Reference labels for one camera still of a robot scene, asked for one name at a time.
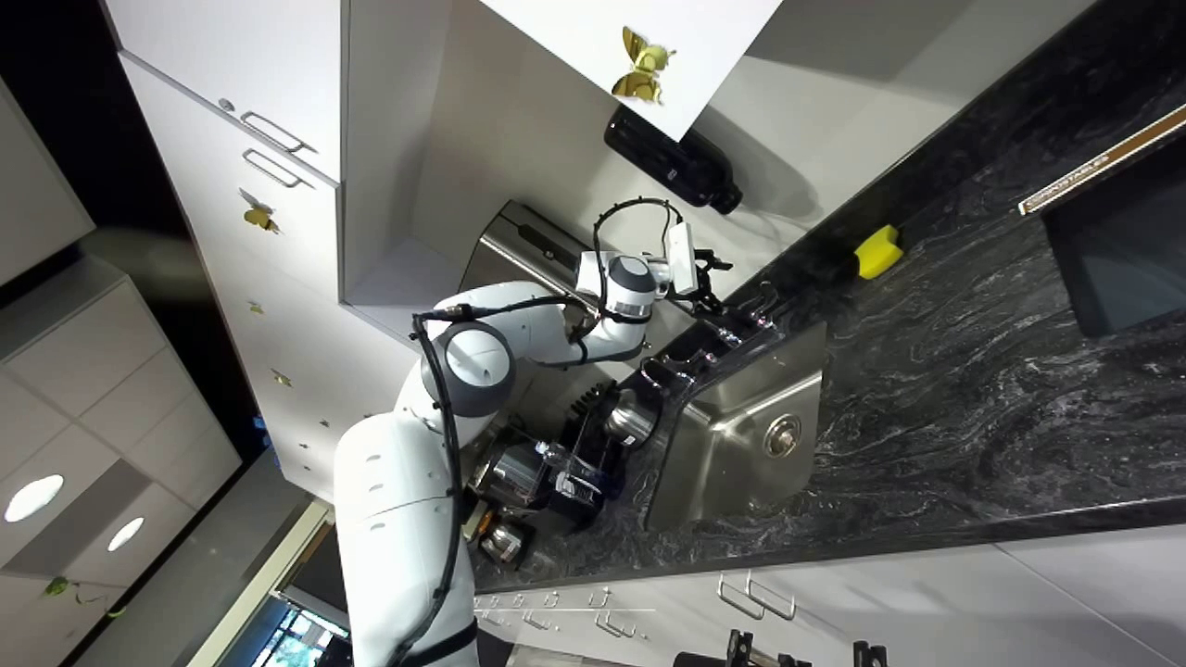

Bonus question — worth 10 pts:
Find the white lower counter cabinet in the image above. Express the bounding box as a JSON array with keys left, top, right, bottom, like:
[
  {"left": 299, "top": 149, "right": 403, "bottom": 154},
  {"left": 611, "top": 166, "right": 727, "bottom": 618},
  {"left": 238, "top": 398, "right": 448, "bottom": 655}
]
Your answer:
[{"left": 475, "top": 522, "right": 1186, "bottom": 667}]

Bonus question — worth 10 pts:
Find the tall white cabinet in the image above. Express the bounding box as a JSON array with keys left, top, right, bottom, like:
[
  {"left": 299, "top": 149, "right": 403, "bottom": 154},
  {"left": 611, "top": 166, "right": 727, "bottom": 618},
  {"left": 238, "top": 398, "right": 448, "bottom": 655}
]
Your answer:
[{"left": 104, "top": 0, "right": 424, "bottom": 505}]

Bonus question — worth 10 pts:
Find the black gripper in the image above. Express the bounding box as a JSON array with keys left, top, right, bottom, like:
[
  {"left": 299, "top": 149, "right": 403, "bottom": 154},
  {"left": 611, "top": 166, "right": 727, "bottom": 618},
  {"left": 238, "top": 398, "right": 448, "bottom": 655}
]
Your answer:
[{"left": 685, "top": 244, "right": 737, "bottom": 306}]

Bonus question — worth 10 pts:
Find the round ceiling light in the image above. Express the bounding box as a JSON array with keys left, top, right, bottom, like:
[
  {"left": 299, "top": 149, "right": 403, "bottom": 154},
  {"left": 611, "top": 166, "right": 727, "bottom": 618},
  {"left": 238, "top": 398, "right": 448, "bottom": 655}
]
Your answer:
[
  {"left": 104, "top": 513, "right": 147, "bottom": 555},
  {"left": 0, "top": 469, "right": 66, "bottom": 527}
]

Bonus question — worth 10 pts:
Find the silver cabinet door handle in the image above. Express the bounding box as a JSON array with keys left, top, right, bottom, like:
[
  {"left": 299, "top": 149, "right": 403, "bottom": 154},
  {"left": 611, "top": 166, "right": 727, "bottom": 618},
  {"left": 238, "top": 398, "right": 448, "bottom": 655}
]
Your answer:
[
  {"left": 711, "top": 574, "right": 763, "bottom": 622},
  {"left": 220, "top": 96, "right": 319, "bottom": 160},
  {"left": 242, "top": 143, "right": 307, "bottom": 191},
  {"left": 743, "top": 570, "right": 799, "bottom": 622}
]

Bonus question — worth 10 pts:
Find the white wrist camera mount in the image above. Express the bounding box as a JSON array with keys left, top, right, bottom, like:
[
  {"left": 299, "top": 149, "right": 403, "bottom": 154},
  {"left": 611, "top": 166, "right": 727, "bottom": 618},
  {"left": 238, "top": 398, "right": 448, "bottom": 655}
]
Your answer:
[{"left": 664, "top": 219, "right": 703, "bottom": 298}]

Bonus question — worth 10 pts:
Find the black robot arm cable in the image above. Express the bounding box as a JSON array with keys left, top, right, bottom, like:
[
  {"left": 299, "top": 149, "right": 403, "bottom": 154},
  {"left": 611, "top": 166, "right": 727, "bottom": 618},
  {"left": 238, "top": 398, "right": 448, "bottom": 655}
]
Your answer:
[{"left": 406, "top": 287, "right": 598, "bottom": 667}]

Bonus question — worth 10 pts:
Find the stainless steel sink basin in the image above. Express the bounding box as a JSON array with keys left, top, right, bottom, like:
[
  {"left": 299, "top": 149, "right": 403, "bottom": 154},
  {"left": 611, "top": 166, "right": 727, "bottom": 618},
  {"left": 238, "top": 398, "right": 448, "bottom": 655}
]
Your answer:
[{"left": 646, "top": 322, "right": 829, "bottom": 532}]

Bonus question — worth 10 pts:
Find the stainless paper towel dispenser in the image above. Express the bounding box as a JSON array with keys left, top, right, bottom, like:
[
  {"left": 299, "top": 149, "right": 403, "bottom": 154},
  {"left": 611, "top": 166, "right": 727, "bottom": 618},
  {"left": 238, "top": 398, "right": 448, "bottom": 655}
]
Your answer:
[{"left": 461, "top": 200, "right": 598, "bottom": 312}]

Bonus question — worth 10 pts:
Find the black wall soap dispenser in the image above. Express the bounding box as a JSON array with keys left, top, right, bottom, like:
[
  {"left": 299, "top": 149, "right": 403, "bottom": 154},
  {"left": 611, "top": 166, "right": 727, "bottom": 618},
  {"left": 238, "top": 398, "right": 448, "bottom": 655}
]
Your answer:
[{"left": 601, "top": 105, "right": 743, "bottom": 216}]

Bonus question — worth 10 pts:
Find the yellow sponge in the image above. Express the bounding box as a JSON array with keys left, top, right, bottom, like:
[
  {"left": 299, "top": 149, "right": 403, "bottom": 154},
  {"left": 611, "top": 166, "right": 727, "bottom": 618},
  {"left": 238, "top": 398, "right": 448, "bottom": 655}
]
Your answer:
[{"left": 852, "top": 223, "right": 908, "bottom": 285}]

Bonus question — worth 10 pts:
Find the white upper wall cabinet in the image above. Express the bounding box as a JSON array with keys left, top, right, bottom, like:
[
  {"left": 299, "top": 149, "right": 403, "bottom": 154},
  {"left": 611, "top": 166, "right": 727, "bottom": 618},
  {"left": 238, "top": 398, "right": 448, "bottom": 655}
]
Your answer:
[{"left": 341, "top": 0, "right": 1096, "bottom": 306}]

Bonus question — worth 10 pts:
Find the large yellow butterfly sticker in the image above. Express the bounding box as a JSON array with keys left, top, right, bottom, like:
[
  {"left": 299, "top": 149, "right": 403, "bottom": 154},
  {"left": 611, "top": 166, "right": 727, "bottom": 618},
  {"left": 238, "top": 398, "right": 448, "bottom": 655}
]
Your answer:
[{"left": 608, "top": 24, "right": 683, "bottom": 108}]

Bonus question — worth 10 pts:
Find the round metal sink drain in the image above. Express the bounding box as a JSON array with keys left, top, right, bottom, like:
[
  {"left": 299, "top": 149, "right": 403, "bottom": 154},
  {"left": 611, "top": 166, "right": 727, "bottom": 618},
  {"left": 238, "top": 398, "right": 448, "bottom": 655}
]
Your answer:
[{"left": 763, "top": 412, "right": 805, "bottom": 458}]

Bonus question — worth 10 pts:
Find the chrome gooseneck faucet spout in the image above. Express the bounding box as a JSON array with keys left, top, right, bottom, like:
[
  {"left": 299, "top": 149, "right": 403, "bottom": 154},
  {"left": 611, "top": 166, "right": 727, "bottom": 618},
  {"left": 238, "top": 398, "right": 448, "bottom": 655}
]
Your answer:
[{"left": 671, "top": 297, "right": 771, "bottom": 373}]

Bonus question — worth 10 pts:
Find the black coffee machine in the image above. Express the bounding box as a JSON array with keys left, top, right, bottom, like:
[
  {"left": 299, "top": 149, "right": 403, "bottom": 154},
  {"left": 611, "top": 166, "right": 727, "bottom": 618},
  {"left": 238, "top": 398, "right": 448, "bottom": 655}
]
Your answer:
[{"left": 551, "top": 377, "right": 664, "bottom": 528}]

